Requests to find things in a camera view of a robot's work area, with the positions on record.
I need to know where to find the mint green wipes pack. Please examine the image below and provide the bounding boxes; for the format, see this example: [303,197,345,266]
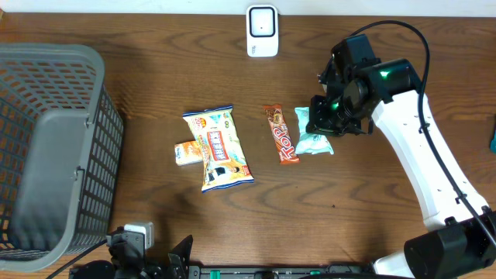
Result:
[294,107,334,155]

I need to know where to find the red chocolate bar wrapper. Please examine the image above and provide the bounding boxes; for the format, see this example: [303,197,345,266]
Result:
[263,104,300,164]

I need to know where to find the yellow white wipes packet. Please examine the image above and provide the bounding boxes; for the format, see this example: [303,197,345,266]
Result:
[182,105,254,193]

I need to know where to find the orange white snack packet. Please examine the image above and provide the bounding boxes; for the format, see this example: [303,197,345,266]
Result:
[174,140,203,166]

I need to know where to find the blue Listerine mouthwash bottle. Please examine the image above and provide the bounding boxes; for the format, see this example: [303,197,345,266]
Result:
[490,131,496,153]

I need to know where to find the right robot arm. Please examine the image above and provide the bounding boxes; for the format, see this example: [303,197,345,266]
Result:
[307,57,495,278]

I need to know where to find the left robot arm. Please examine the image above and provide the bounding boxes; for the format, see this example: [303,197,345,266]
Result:
[69,229,193,279]

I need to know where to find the white barcode scanner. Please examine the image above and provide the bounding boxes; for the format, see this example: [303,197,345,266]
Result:
[246,5,279,57]

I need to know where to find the grey plastic shopping basket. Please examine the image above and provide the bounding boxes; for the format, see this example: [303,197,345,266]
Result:
[1,43,124,272]

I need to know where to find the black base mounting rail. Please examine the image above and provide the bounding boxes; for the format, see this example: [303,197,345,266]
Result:
[68,264,373,279]

